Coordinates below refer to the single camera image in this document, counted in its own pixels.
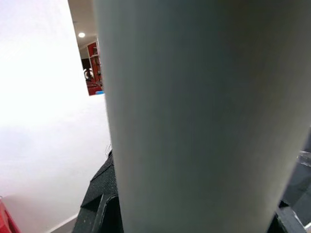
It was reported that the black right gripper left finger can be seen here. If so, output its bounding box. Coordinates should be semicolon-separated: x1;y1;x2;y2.
72;148;124;233

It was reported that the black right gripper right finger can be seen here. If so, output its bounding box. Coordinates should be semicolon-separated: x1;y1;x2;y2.
272;199;307;233

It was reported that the white plastic table leg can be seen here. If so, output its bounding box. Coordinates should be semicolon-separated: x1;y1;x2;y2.
93;0;311;233

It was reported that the red floor object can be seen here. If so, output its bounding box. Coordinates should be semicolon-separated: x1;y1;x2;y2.
0;194;21;233

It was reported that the red white shelf unit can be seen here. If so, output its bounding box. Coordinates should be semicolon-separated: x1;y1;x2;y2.
86;41;103;96

